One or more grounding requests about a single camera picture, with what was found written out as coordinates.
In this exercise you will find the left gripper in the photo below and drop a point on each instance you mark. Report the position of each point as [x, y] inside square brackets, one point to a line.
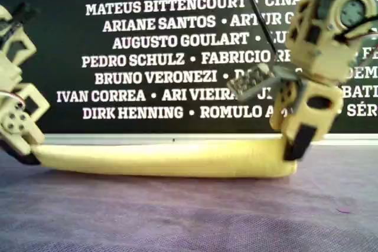
[13, 122]

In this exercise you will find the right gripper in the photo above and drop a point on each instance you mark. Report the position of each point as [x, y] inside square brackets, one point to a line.
[333, 116]

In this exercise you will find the yellow cloth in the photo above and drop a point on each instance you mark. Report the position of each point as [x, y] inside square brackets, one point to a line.
[162, 160]

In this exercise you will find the cream right robot arm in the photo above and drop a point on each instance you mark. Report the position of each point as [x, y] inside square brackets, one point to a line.
[325, 63]

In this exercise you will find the cream left robot arm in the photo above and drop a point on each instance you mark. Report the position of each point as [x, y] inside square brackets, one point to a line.
[7, 70]

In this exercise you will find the black banner with white names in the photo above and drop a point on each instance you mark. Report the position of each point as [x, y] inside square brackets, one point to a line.
[59, 66]

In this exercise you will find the purple table cover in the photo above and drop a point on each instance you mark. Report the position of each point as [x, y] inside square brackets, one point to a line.
[177, 219]

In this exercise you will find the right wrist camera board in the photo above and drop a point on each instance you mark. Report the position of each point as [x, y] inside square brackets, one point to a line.
[251, 83]

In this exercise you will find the aluminium frame rail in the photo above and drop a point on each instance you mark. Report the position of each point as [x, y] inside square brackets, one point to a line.
[177, 137]

